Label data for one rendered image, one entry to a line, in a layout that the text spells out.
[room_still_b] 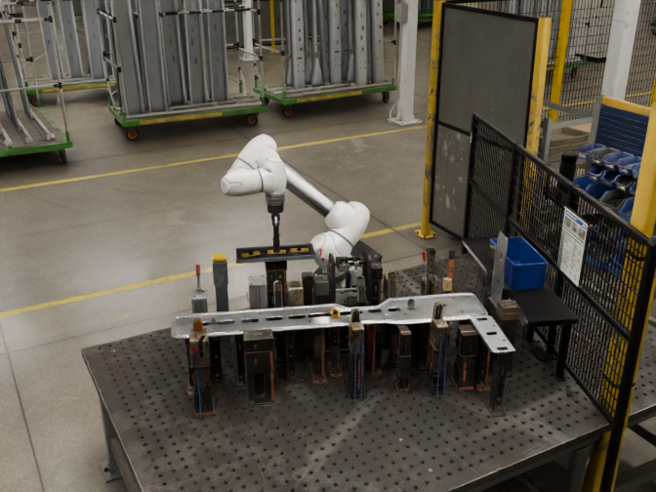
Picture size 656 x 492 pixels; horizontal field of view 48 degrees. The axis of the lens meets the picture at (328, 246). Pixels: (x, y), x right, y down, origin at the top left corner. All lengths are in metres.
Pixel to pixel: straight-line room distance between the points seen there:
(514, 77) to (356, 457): 3.27
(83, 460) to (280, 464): 1.55
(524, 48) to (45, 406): 3.81
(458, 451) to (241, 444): 0.85
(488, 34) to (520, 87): 0.50
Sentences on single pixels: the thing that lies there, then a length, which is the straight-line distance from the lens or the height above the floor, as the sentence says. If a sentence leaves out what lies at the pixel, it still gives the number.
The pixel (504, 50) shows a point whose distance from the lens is 5.49.
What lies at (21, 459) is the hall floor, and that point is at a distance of 4.32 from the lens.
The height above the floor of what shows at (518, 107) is 1.37.
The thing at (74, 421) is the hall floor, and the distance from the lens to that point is 4.49.
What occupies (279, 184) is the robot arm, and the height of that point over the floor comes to 1.51.
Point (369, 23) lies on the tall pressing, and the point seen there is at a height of 1.13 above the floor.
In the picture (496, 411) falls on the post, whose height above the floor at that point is 0.71.
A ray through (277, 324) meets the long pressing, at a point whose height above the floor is 1.00.
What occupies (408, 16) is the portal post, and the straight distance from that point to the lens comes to 10.00.
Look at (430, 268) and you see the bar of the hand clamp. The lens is 3.42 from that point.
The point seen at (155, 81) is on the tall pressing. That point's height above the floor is 0.68.
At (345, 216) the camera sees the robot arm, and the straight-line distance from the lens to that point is 3.82.
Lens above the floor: 2.60
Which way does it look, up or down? 24 degrees down
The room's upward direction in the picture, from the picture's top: straight up
